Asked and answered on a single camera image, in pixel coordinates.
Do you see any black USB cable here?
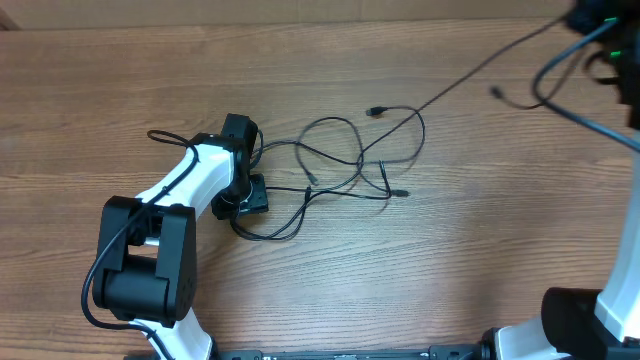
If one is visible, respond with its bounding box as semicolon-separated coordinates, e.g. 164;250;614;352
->
229;104;426;242

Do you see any black thin barrel-plug cable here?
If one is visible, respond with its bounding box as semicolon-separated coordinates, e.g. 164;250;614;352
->
357;17;571;166

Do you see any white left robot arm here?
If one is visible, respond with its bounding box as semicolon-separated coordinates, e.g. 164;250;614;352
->
81;114;268;359

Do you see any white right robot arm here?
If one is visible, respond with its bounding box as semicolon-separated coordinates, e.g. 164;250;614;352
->
479;0;639;360

